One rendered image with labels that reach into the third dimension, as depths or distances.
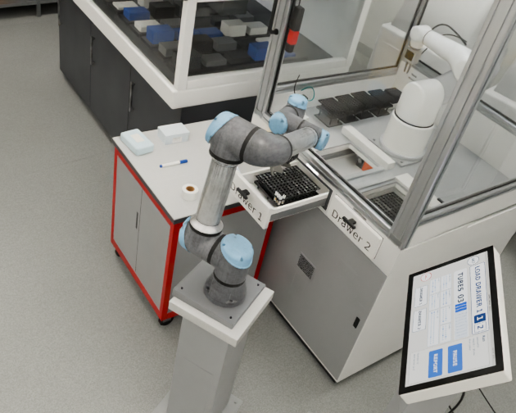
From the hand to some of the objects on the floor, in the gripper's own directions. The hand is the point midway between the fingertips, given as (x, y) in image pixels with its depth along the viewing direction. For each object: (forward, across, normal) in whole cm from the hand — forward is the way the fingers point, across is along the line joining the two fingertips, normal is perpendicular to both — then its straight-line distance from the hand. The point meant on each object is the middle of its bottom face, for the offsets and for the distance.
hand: (273, 170), depth 239 cm
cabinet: (+97, +60, -31) cm, 118 cm away
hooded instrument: (+99, +109, +140) cm, 203 cm away
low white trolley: (+97, +2, +39) cm, 105 cm away
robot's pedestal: (+96, -53, -20) cm, 112 cm away
